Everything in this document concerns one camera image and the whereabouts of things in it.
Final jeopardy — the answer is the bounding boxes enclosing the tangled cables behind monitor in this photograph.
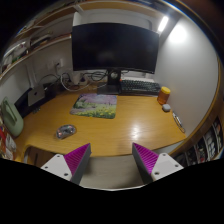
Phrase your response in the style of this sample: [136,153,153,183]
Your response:
[38,68,109,92]

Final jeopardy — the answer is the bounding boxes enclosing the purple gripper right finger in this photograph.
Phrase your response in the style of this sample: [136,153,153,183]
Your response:
[132,143,183,184]

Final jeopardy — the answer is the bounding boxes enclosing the ceiling light strip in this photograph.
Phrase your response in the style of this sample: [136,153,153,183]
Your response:
[158,16,169,33]

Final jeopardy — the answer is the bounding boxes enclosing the wooden wall shelf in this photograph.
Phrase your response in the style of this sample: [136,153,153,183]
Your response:
[0,0,161,81]

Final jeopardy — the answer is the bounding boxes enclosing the orange pill bottle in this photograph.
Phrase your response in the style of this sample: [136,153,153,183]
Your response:
[157,86,170,105]

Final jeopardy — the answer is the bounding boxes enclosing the green bag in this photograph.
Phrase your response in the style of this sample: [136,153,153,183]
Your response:
[1,97,24,137]

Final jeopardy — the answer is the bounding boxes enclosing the floral landscape mouse pad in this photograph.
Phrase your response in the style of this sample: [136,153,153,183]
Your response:
[70,94,117,119]

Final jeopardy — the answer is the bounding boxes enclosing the transparent computer mouse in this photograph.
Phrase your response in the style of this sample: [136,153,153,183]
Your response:
[56,125,76,139]

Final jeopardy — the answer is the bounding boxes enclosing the black computer monitor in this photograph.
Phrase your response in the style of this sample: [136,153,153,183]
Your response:
[72,23,159,73]

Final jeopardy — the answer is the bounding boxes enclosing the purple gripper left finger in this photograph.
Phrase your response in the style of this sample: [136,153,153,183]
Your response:
[42,144,91,185]

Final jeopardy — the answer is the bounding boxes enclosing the silver mini computer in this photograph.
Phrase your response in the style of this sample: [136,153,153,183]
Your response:
[28,85,45,106]

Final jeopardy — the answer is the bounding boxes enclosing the black keyboard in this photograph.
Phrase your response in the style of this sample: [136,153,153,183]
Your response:
[120,80,161,96]

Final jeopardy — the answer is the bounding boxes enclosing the black monitor stand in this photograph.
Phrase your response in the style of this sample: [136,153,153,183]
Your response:
[97,69,121,95]

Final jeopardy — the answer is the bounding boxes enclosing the small grey earbuds case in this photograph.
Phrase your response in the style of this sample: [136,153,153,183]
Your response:
[162,104,171,112]

